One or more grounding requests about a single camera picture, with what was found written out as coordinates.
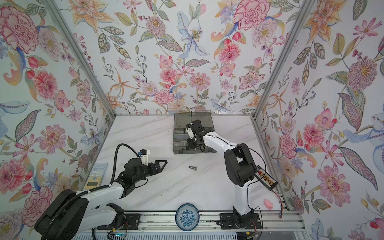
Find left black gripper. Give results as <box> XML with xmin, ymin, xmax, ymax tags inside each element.
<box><xmin>132</xmin><ymin>159</ymin><xmax>167</xmax><ymax>185</ymax></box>

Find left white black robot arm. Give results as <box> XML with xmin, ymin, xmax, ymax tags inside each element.
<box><xmin>34</xmin><ymin>158</ymin><xmax>168</xmax><ymax>240</ymax></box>

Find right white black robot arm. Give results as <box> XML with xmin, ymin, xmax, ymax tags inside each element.
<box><xmin>186</xmin><ymin>120</ymin><xmax>257</xmax><ymax>225</ymax></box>

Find grey compartment organizer box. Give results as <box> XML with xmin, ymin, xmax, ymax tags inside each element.
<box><xmin>173</xmin><ymin>112</ymin><xmax>217</xmax><ymax>155</ymax></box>

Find blue patterned ceramic plate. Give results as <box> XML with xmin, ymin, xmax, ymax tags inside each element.
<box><xmin>175</xmin><ymin>203</ymin><xmax>200</xmax><ymax>232</ymax></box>

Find yellow grey calculator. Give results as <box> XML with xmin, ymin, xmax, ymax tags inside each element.
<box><xmin>84</xmin><ymin>163</ymin><xmax>108</xmax><ymax>190</ymax></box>

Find black case of bits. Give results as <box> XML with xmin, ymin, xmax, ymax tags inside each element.
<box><xmin>256</xmin><ymin>166</ymin><xmax>278</xmax><ymax>191</ymax></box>

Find pink small toy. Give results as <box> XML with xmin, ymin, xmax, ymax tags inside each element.
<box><xmin>264</xmin><ymin>199</ymin><xmax>273</xmax><ymax>210</ymax></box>

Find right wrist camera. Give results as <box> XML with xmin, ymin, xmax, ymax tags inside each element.
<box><xmin>186</xmin><ymin>124</ymin><xmax>195</xmax><ymax>139</ymax></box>

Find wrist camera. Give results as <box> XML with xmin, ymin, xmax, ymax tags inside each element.
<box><xmin>186</xmin><ymin>124</ymin><xmax>195</xmax><ymax>139</ymax></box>
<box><xmin>138</xmin><ymin>149</ymin><xmax>150</xmax><ymax>166</ymax></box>

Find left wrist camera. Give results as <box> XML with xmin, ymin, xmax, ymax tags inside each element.
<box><xmin>138</xmin><ymin>149</ymin><xmax>150</xmax><ymax>166</ymax></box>

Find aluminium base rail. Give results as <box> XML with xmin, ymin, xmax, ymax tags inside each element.
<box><xmin>47</xmin><ymin>210</ymin><xmax>304</xmax><ymax>233</ymax></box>

